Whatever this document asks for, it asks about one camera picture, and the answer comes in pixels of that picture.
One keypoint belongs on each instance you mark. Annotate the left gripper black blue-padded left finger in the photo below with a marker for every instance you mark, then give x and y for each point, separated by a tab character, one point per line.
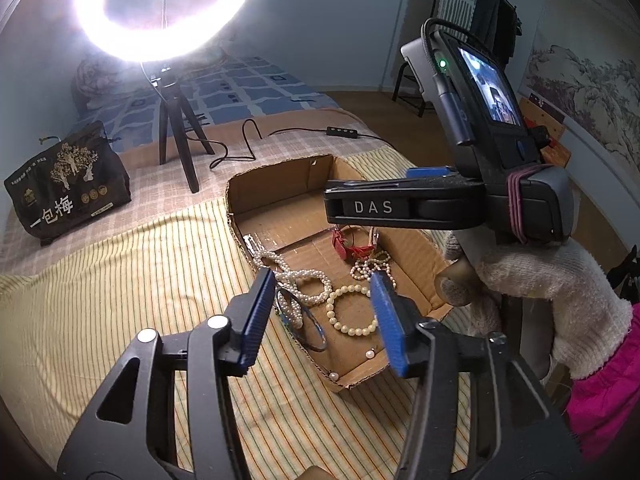
164	410

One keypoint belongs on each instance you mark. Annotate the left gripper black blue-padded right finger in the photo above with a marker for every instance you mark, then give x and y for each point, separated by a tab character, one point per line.
516	433

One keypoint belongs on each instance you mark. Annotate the green red string charm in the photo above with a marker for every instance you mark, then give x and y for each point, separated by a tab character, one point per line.
365	267

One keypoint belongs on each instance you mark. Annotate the pink sleeve forearm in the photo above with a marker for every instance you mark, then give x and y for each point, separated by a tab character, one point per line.
601	403

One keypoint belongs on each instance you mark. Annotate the white knit gloved hand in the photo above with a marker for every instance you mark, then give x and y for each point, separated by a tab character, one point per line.
591	323

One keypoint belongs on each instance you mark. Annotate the black metal chair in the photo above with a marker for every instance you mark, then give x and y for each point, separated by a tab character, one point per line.
406	91

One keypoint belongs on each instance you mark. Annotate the brown cardboard box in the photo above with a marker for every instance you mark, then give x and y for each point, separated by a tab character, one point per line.
280	209

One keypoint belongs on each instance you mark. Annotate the orange wooden cabinet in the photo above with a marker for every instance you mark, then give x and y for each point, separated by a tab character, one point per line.
547	127

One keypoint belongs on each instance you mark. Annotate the yellow striped bed sheet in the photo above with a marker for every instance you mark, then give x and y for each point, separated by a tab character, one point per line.
322	396

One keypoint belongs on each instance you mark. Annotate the clothes drying rack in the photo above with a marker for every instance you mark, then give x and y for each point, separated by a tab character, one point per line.
494	23

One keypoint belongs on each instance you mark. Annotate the black printed snack bag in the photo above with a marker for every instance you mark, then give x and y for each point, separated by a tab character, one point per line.
69	184

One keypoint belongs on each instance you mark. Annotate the black tripod stand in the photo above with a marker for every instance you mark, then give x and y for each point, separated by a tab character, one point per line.
177	113

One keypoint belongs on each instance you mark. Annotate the folded floral quilt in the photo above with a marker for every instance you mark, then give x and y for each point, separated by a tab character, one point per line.
101	79

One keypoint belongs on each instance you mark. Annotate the white ring light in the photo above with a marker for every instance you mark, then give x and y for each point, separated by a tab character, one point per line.
149	31

